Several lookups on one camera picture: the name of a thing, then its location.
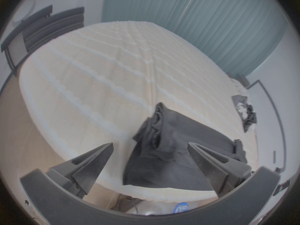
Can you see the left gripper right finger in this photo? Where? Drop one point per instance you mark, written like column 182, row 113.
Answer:
column 211, row 170

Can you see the white round mirror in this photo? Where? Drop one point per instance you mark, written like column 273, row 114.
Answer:
column 23, row 10

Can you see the pile of clothes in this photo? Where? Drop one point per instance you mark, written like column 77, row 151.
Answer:
column 249, row 118

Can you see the bed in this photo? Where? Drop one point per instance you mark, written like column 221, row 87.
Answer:
column 93, row 78

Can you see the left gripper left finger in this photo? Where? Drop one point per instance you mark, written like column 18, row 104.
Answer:
column 91, row 167

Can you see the white printed pillow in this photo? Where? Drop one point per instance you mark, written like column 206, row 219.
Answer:
column 240, row 87

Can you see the grey bedside table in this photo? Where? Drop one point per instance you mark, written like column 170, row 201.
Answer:
column 241, row 78

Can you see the blue-green curtain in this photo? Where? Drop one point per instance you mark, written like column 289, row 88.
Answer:
column 234, row 31
column 140, row 3

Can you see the black chest of drawers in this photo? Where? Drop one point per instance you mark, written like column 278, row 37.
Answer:
column 46, row 29

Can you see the black T-shirt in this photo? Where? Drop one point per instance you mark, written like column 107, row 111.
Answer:
column 182, row 135

